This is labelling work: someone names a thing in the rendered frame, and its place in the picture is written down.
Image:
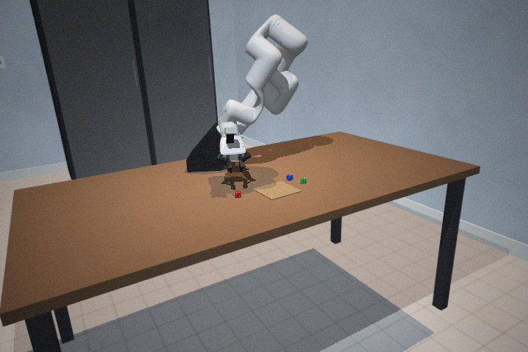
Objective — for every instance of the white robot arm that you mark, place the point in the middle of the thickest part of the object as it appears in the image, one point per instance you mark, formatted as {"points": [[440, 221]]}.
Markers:
{"points": [[269, 70]]}

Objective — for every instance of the beige flat mat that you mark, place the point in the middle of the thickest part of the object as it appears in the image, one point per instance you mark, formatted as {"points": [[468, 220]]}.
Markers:
{"points": [[277, 190]]}

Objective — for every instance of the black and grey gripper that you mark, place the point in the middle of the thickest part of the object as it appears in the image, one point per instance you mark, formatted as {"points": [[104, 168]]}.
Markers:
{"points": [[233, 152]]}

